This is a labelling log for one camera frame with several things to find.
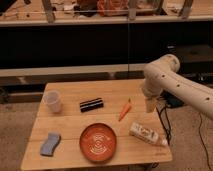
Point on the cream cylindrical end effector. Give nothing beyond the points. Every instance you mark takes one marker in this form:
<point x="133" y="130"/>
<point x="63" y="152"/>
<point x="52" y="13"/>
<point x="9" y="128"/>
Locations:
<point x="150" y="104"/>

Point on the black striped eraser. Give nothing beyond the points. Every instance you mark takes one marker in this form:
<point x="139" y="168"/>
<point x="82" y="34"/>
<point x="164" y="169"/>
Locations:
<point x="91" y="104"/>

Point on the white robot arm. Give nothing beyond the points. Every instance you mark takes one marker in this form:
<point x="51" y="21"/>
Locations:
<point x="162" y="74"/>

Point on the orange toy carrot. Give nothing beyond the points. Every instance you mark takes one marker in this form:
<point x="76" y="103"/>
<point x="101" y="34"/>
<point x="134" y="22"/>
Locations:
<point x="125" y="110"/>

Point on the white tube with label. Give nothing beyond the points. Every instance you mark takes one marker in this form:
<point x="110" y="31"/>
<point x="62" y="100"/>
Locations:
<point x="148" y="135"/>

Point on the black box on shelf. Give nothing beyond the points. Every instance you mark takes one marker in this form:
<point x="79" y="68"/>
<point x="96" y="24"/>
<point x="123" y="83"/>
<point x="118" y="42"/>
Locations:
<point x="194" y="59"/>

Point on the orange patterned plate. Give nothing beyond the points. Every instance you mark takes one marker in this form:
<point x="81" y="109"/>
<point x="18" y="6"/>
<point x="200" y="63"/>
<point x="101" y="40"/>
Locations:
<point x="98" y="142"/>

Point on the translucent plastic cup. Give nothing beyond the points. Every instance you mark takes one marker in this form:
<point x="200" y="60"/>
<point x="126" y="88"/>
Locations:
<point x="53" y="101"/>

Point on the blue wavy sponge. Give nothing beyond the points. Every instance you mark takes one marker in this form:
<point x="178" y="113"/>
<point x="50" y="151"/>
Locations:
<point x="50" y="144"/>

